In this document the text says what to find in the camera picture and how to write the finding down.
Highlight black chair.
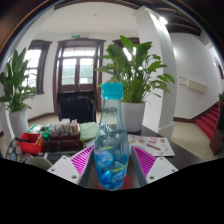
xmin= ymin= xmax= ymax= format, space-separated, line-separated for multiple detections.
xmin=56 ymin=90 xmax=98 ymax=124

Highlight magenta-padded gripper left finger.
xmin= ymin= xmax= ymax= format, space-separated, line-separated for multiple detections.
xmin=47 ymin=144 xmax=98 ymax=186

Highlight green exit sign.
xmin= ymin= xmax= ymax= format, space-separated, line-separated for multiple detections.
xmin=70 ymin=33 xmax=90 ymax=39

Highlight dark wooden double door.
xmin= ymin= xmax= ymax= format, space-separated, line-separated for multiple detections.
xmin=52 ymin=37 xmax=107 ymax=114

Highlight red carpeted staircase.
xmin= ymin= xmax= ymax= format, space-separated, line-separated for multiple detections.
xmin=194 ymin=102 xmax=223 ymax=141

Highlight grey-green patterned ceramic mug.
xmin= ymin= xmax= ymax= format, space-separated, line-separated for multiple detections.
xmin=25 ymin=156 xmax=53 ymax=172

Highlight dark-framed window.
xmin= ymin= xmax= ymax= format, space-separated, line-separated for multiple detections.
xmin=23 ymin=39 xmax=53 ymax=95
xmin=112 ymin=37 xmax=141 ymax=48

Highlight white wall-mounted panel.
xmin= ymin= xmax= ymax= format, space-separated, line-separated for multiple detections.
xmin=178 ymin=76 xmax=209 ymax=94

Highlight printed paper sheet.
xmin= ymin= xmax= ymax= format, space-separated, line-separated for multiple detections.
xmin=127 ymin=133 xmax=176 ymax=158

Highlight green cloth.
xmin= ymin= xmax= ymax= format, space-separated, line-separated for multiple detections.
xmin=79 ymin=121 xmax=100 ymax=142

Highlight clear blue-capped drink bottle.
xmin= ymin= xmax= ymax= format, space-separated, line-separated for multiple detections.
xmin=93 ymin=82 xmax=131 ymax=192

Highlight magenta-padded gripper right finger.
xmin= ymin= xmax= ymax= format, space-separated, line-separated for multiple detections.
xmin=129 ymin=144 xmax=180 ymax=187

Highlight leafy plant in white pot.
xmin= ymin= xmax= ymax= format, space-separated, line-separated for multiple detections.
xmin=0 ymin=47 xmax=38 ymax=138
xmin=94 ymin=34 xmax=176 ymax=133

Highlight green flat box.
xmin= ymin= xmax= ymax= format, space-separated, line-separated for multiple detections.
xmin=28 ymin=123 xmax=53 ymax=134

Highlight flat round red coaster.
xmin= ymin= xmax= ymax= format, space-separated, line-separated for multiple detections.
xmin=97 ymin=173 xmax=134 ymax=191

